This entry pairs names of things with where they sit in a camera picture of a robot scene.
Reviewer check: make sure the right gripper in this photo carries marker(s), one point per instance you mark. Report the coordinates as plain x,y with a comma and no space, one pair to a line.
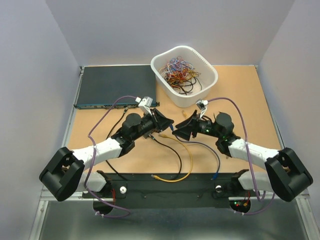
191,125

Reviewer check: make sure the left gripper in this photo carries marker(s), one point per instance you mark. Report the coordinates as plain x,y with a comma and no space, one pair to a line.
160,123

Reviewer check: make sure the small black network switch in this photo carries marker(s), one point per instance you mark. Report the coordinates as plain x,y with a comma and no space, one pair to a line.
148,135

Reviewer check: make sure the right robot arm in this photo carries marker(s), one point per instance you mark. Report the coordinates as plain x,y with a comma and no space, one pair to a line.
285,175

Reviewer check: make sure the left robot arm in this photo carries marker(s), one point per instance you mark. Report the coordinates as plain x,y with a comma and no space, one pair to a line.
63,175

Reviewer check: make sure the white plastic bin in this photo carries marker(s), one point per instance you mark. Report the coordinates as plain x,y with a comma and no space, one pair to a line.
184,75

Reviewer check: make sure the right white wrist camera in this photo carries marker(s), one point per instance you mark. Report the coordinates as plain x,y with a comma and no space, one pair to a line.
203,106

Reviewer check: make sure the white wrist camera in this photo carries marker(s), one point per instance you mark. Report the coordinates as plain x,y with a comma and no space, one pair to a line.
144,104
203,106

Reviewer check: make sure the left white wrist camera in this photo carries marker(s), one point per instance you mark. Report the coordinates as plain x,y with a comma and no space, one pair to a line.
144,104

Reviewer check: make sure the large rack network switch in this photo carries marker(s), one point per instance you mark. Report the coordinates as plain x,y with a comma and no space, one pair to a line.
101,86

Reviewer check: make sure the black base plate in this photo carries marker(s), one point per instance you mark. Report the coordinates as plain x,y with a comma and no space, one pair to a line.
198,190

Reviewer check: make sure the aluminium rail frame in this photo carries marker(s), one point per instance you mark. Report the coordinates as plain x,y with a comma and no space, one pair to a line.
167,174

